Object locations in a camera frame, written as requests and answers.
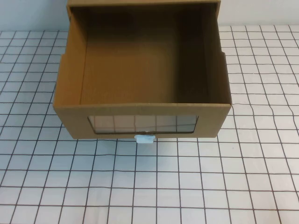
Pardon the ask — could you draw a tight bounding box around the white plastic drawer handle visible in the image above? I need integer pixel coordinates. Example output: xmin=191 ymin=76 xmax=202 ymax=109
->
xmin=135 ymin=132 xmax=155 ymax=144

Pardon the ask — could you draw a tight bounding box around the brown cardboard drawer with window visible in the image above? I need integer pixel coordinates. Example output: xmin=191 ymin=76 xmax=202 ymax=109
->
xmin=52 ymin=5 xmax=234 ymax=141

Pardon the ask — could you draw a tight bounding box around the brown cardboard box shell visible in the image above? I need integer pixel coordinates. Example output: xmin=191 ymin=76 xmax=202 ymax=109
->
xmin=66 ymin=0 xmax=222 ymax=10

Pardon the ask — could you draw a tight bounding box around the white grid-pattern tablecloth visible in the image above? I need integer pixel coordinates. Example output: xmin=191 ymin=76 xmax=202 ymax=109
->
xmin=0 ymin=24 xmax=299 ymax=224

